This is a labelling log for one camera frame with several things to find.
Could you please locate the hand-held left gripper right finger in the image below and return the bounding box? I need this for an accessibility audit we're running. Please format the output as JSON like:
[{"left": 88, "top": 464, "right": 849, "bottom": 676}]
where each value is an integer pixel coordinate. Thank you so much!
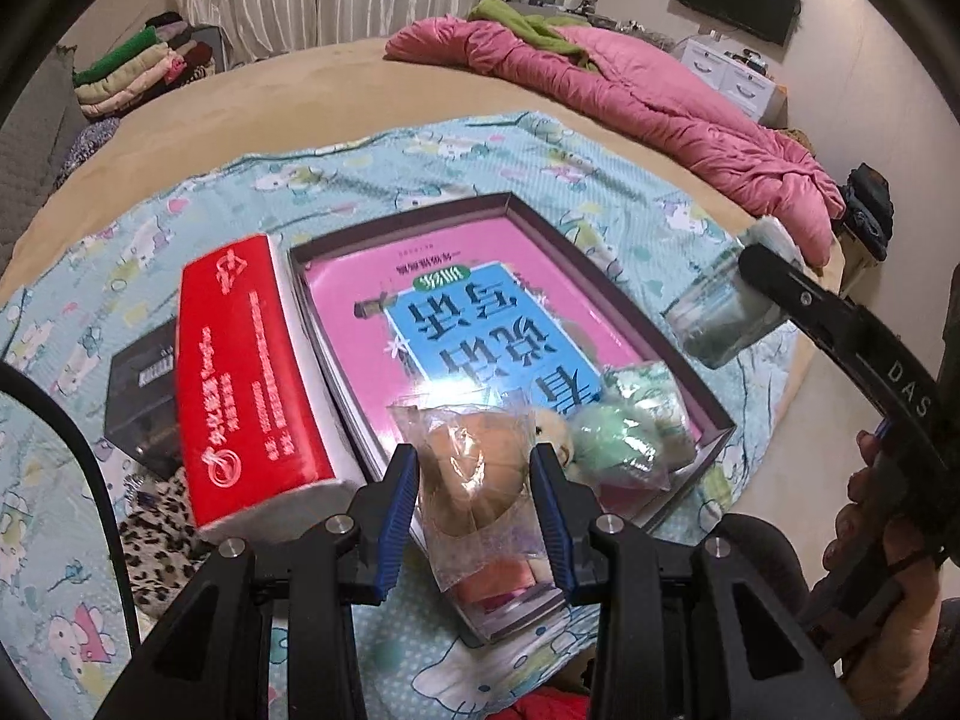
[{"left": 529, "top": 444, "right": 860, "bottom": 720}]

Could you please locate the grey quilted headboard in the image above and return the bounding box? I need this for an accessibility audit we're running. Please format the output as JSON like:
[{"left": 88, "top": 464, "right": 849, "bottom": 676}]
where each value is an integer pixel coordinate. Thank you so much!
[{"left": 0, "top": 52, "right": 80, "bottom": 166}]

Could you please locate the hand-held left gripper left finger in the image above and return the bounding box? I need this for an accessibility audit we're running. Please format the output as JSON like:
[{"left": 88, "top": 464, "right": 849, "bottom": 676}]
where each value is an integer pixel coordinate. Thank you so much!
[{"left": 94, "top": 444, "right": 421, "bottom": 720}]

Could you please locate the red cloth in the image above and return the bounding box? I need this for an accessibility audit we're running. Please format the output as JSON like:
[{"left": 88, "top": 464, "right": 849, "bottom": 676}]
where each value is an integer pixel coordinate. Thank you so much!
[{"left": 510, "top": 692, "right": 593, "bottom": 720}]

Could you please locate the green cloth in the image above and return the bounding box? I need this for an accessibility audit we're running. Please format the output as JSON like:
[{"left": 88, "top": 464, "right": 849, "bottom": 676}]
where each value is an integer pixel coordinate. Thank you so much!
[{"left": 469, "top": 0, "right": 601, "bottom": 74}]

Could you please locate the black box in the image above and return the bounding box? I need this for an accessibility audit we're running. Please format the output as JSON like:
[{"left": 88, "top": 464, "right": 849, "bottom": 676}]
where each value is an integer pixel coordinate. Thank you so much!
[{"left": 105, "top": 315, "right": 185, "bottom": 481}]

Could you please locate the pink quilt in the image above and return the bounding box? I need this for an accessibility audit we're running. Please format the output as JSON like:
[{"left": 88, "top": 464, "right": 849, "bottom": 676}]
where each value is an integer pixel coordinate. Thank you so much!
[{"left": 385, "top": 15, "right": 847, "bottom": 267}]

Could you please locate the cartoon cat printed blanket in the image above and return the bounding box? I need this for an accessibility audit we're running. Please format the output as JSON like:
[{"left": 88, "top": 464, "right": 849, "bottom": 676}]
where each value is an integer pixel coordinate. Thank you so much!
[{"left": 0, "top": 111, "right": 800, "bottom": 720}]

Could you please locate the black cable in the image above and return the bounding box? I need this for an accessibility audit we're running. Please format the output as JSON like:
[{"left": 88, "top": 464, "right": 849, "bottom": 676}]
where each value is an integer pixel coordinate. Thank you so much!
[{"left": 0, "top": 364, "right": 143, "bottom": 646}]

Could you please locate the clear tissue packet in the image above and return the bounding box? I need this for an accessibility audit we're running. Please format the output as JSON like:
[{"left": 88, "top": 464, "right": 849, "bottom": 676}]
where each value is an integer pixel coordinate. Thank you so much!
[{"left": 662, "top": 216, "right": 800, "bottom": 370}]

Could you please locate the person's right hand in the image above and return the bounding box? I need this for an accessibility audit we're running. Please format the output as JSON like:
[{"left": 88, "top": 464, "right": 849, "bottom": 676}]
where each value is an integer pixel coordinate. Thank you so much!
[{"left": 821, "top": 427, "right": 960, "bottom": 691}]

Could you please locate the leopard print cloth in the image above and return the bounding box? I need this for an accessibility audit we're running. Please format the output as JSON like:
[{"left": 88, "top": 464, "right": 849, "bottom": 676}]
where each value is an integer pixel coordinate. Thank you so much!
[{"left": 120, "top": 469, "right": 218, "bottom": 620}]

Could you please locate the stack of folded clothes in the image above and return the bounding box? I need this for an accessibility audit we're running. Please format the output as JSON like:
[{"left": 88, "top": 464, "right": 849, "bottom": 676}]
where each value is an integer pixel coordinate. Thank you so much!
[{"left": 71, "top": 11, "right": 226, "bottom": 119}]

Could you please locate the green white tissue packet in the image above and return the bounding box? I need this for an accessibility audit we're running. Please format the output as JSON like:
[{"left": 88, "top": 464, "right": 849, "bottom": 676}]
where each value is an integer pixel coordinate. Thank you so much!
[{"left": 600, "top": 361, "right": 700, "bottom": 466}]

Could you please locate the bread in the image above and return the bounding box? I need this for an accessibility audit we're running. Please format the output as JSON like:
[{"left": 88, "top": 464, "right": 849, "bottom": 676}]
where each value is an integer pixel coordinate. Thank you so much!
[{"left": 388, "top": 397, "right": 571, "bottom": 642}]

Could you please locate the red tissue pack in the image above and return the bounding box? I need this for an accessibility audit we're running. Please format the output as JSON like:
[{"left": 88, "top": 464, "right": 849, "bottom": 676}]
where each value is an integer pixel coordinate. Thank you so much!
[{"left": 178, "top": 234, "right": 359, "bottom": 545}]

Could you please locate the dark patterned cloth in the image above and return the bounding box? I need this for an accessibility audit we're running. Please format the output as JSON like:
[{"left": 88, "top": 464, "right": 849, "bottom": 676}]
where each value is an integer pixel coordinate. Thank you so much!
[{"left": 52, "top": 116, "right": 121, "bottom": 188}]

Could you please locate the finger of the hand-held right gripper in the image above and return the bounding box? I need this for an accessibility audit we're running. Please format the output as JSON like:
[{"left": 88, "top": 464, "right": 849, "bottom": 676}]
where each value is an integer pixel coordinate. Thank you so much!
[{"left": 739, "top": 244, "right": 863, "bottom": 346}]

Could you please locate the plush bear with purple ribbon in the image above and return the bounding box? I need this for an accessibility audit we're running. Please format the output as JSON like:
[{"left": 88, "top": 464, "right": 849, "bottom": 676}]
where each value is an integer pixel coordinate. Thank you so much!
[{"left": 534, "top": 409, "right": 582, "bottom": 470}]

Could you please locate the white drawer cabinet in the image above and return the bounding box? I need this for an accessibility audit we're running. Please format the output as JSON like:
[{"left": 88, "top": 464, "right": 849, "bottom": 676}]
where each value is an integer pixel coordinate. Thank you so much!
[{"left": 675, "top": 34, "right": 788, "bottom": 125}]

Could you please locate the pink book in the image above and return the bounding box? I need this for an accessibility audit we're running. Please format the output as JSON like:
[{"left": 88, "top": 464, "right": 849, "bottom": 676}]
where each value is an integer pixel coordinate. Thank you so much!
[{"left": 304, "top": 221, "right": 706, "bottom": 466}]

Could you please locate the dark bundle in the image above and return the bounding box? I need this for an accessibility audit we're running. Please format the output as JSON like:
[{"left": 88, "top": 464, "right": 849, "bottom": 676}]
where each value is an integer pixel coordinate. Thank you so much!
[{"left": 832, "top": 163, "right": 893, "bottom": 263}]

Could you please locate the tan round bed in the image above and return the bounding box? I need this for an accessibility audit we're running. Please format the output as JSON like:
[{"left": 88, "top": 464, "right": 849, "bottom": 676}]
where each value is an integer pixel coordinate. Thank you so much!
[{"left": 0, "top": 36, "right": 852, "bottom": 522}]

